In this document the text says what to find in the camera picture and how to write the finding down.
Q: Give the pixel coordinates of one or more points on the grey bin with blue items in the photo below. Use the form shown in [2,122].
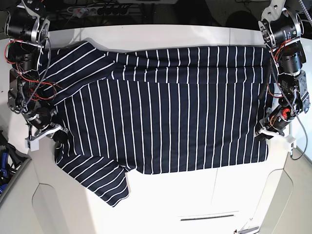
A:
[12,165]

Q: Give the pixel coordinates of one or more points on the navy white striped T-shirt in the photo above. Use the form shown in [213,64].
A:
[155,111]

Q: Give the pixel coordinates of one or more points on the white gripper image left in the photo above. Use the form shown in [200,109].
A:
[58,133]

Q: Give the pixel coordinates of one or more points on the white power strip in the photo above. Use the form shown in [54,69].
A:
[95,11]

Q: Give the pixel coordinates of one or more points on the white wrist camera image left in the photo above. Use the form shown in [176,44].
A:
[32,145]

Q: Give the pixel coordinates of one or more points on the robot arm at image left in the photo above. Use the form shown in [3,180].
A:
[27,27]

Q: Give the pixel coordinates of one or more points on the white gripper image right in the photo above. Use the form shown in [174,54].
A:
[263,134]

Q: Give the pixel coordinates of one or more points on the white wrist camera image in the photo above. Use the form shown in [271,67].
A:
[32,145]
[289,143]

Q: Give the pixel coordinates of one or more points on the black round stool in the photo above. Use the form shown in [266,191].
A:
[242,20]

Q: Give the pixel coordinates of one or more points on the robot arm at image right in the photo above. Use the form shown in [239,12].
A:
[282,28]

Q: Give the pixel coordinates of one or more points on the small metal stand bottom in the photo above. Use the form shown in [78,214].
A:
[248,228]

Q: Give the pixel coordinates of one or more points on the black camera cable image right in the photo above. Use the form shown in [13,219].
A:
[303,137]

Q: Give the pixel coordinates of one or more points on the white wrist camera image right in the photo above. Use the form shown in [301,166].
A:
[289,143]

